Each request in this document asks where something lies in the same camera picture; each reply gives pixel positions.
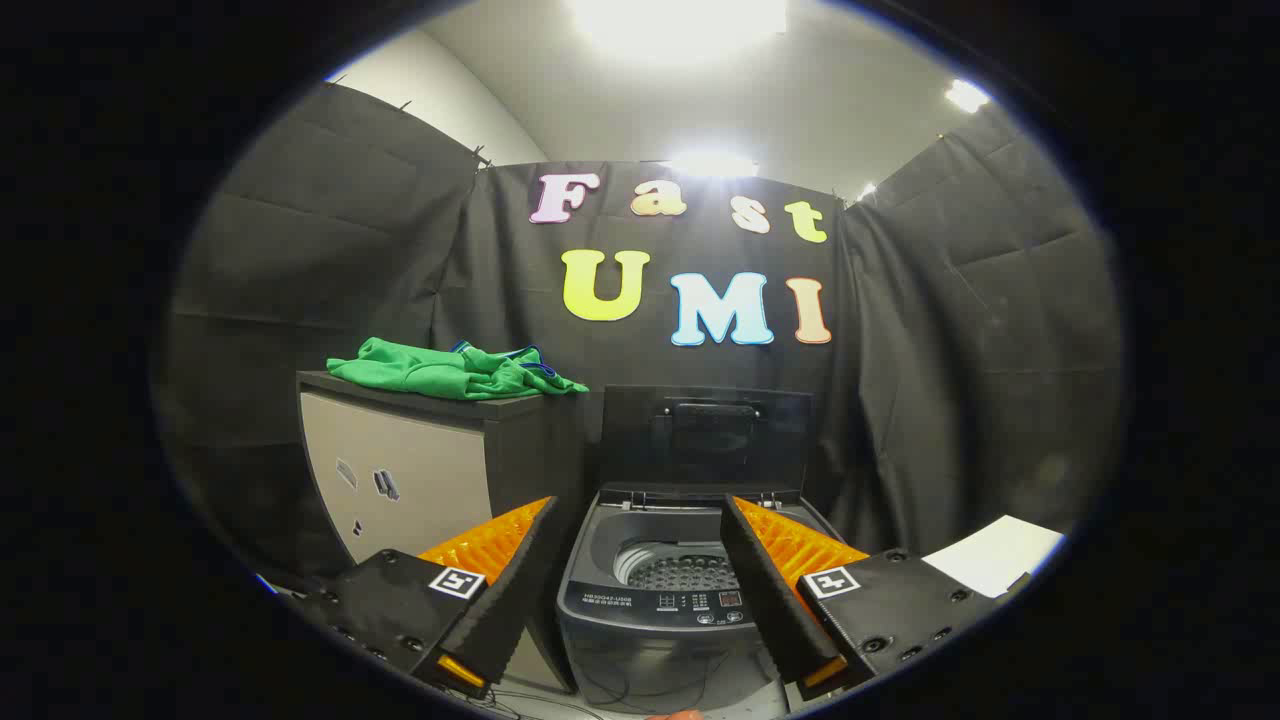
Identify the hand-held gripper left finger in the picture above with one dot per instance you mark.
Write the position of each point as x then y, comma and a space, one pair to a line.
510, 590

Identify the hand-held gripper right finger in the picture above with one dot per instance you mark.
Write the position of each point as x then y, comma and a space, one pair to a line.
765, 590

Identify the grey washing machine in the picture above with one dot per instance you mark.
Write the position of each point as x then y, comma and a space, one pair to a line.
650, 620

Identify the dark washing machine lid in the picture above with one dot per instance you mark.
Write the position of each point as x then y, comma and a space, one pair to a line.
700, 440

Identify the green polo shirt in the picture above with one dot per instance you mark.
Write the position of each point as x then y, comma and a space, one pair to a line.
440, 370

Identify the grey cabinet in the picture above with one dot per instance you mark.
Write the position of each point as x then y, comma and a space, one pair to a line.
410, 470

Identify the white flat panel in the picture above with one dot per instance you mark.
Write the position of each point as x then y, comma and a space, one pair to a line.
995, 555

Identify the black backdrop cloth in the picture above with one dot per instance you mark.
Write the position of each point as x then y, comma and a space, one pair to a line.
360, 260

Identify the small ceiling light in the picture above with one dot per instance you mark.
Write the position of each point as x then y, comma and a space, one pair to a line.
967, 95

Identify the large ceiling light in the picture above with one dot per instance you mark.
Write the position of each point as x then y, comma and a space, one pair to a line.
680, 25

